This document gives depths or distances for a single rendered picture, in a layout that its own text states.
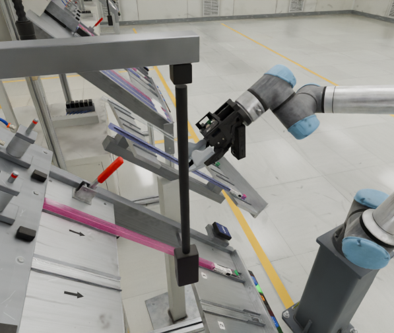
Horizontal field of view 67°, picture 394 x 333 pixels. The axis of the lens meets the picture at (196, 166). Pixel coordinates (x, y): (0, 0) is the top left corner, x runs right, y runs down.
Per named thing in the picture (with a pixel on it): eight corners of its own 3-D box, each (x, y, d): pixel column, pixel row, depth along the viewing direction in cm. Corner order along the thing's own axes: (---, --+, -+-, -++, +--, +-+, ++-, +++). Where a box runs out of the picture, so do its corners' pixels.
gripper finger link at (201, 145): (170, 152, 81) (197, 130, 80) (183, 164, 84) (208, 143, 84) (174, 158, 78) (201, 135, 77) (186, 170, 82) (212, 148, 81)
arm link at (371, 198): (385, 221, 102) (400, 190, 94) (383, 248, 92) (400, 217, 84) (347, 209, 106) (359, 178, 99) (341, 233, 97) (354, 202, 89)
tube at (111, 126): (241, 197, 98) (243, 195, 98) (243, 199, 97) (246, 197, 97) (107, 125, 66) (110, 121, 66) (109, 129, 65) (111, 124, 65)
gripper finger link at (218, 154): (197, 156, 80) (221, 134, 80) (201, 160, 81) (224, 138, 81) (206, 165, 76) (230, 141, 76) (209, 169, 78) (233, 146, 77)
